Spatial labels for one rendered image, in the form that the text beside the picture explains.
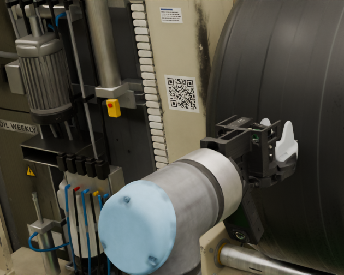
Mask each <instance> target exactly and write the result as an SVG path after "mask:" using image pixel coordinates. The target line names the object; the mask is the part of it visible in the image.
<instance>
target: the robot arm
mask: <svg viewBox="0 0 344 275"><path fill-rule="evenodd" d="M230 121H231V123H230V124H228V125H224V124H226V123H228V122H230ZM274 127H275V131H272V128H274ZM223 130H224V134H223ZM281 137H282V138H281ZM279 138H281V140H280V141H276V140H278V139H279ZM297 158H298V143H297V142H296V141H295V140H294V134H293V127H292V123H291V122H290V121H287V122H286V123H285V125H284V129H283V134H281V121H277V122H275V123H274V124H272V125H271V124H270V121H269V119H268V118H264V119H263V120H262V121H261V123H260V124H258V123H256V122H253V118H246V117H242V118H239V119H237V115H234V116H232V117H230V118H228V119H226V120H224V121H222V122H220V123H218V124H216V125H215V138H211V137H205V138H203V139H201V140H200V149H198V150H195V151H192V152H191V153H189V154H187V155H185V156H183V157H181V158H179V159H177V160H175V161H174V162H172V163H170V164H168V165H167V166H165V167H163V168H161V169H159V170H157V171H155V172H153V173H152V174H150V175H148V176H146V177H144V178H142V179H140V180H138V181H134V182H131V183H129V184H127V185H126V186H124V187H123V188H122V189H121V190H120V191H119V192H118V193H116V194H114V195H113V196H112V197H110V198H109V199H108V200H107V202H106V203H105V204H104V206H103V208H102V210H101V212H100V216H99V222H98V232H99V238H100V242H101V244H102V246H103V248H104V251H105V253H106V255H107V257H108V258H109V260H110V261H111V262H112V263H113V264H114V265H115V266H116V267H117V268H118V269H120V270H121V271H122V275H202V271H201V254H200V241H199V239H200V236H202V235H203V234H205V233H206V232H207V231H209V230H210V229H211V228H213V227H214V226H216V225H217V224H218V223H220V222H221V221H223V223H224V226H225V227H226V230H227V232H228V235H229V237H230V238H231V239H233V240H236V241H239V242H241V243H249V244H254V245H257V244H258V242H259V240H260V238H261V236H262V234H263V232H264V228H263V226H262V222H261V221H260V217H259V215H258V212H257V209H256V207H255V204H254V202H253V199H252V196H251V193H250V192H251V191H252V190H253V188H259V189H261V188H267V187H269V186H271V185H274V184H276V183H277V181H280V182H282V181H283V180H284V179H285V178H287V177H289V176H291V175H292V174H293V173H294V172H295V169H296V163H297Z"/></svg>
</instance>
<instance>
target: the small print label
mask: <svg viewBox="0 0 344 275"><path fill-rule="evenodd" d="M159 8H160V12H161V20H162V22H165V23H183V22H182V14H181V8H166V7H159Z"/></svg>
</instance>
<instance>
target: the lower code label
mask: <svg viewBox="0 0 344 275"><path fill-rule="evenodd" d="M164 77H165V84H166V89H167V96H168V103H169V109H171V110H180V111H188V112H196V113H199V104H198V96H197V88H196V82H195V78H194V77H186V76H175V75H164Z"/></svg>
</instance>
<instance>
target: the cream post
mask: <svg viewBox="0 0 344 275"><path fill-rule="evenodd" d="M145 4H146V11H147V18H148V23H149V30H150V37H151V44H152V51H153V58H154V63H155V70H156V77H157V84H158V91H159V98H160V102H161V108H162V115H163V123H164V131H165V138H166V142H167V149H168V157H169V164H170V163H172V162H174V161H175V160H177V159H179V158H181V157H183V156H185V155H187V154H189V153H191V152H192V151H195V150H198V149H200V140H201V139H203V138H205V137H206V100H207V90H208V85H209V78H210V72H211V67H212V62H213V57H214V54H215V51H216V47H217V43H218V40H219V38H220V35H221V31H222V29H223V26H224V24H225V21H226V19H227V17H228V15H229V13H230V11H231V9H232V7H233V0H145ZM159 7H166V8H181V14H182V22H183V23H165V22H162V20H161V12H160V8H159ZM164 75H175V76H186V77H194V78H195V82H196V88H197V96H198V104H199V113H196V112H188V111H180V110H171V109H169V103H168V96H167V89H166V84H165V77H164Z"/></svg>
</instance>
